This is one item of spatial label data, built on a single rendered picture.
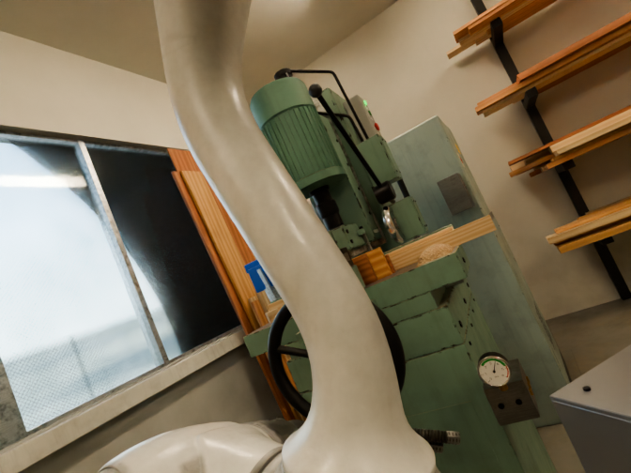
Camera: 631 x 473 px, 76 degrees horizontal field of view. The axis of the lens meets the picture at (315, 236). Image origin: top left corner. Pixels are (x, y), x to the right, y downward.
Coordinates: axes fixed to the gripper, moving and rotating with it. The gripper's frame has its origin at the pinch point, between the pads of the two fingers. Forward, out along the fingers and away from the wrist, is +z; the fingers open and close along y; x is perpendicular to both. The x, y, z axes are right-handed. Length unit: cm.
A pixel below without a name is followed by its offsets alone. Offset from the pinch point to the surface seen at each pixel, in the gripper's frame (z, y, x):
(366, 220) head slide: 44, 1, -52
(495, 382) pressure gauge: 29.8, -17.6, -1.2
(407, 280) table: 27.2, -8.4, -26.1
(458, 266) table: 27.6, -19.9, -25.0
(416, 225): 53, -10, -47
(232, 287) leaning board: 124, 118, -86
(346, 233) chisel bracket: 33, 4, -46
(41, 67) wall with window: 21, 135, -200
